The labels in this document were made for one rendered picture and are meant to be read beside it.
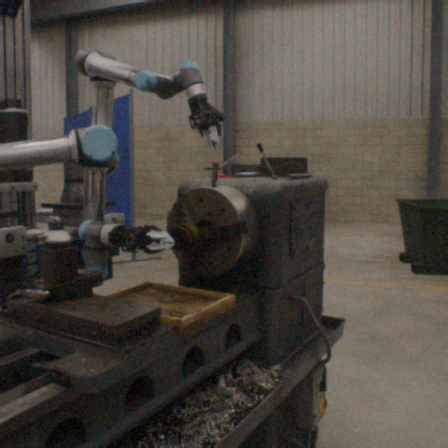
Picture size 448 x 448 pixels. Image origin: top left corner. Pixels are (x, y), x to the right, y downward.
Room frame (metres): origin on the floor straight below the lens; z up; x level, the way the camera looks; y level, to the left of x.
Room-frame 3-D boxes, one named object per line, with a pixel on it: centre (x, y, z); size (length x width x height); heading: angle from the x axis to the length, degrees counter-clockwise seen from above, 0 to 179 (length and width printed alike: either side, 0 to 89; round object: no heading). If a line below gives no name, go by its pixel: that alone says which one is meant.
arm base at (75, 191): (1.97, 0.62, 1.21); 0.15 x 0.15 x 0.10
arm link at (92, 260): (1.56, 0.44, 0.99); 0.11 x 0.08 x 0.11; 20
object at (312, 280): (2.03, -0.14, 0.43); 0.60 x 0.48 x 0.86; 150
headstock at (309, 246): (2.03, -0.14, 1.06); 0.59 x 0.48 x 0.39; 150
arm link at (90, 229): (1.55, 0.43, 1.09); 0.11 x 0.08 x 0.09; 59
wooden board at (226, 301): (1.43, 0.20, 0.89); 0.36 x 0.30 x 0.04; 60
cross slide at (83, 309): (1.15, 0.38, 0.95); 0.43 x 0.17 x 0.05; 60
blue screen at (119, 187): (8.15, 2.30, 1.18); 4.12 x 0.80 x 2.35; 31
